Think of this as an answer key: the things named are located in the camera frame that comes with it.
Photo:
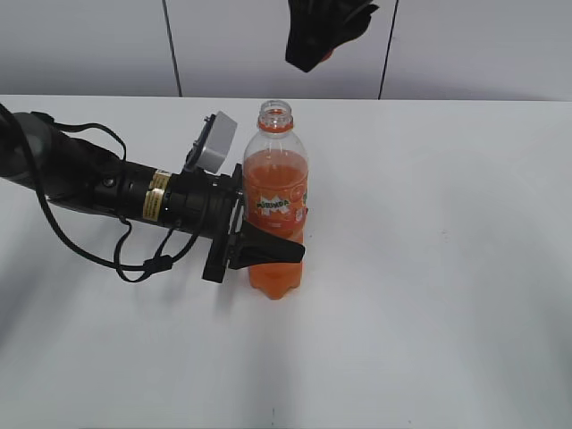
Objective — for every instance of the orange bottle cap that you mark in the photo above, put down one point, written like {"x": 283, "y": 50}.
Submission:
{"x": 327, "y": 56}

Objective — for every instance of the orange Mirinda soda bottle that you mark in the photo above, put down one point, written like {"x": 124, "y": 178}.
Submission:
{"x": 275, "y": 173}

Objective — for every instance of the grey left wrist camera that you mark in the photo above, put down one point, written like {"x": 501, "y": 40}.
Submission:
{"x": 210, "y": 149}

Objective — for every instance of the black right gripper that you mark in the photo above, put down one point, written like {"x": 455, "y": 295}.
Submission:
{"x": 316, "y": 27}

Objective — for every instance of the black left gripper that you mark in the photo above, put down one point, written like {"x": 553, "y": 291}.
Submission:
{"x": 202, "y": 205}

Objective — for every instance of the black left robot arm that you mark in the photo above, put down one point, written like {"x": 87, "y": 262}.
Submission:
{"x": 49, "y": 157}

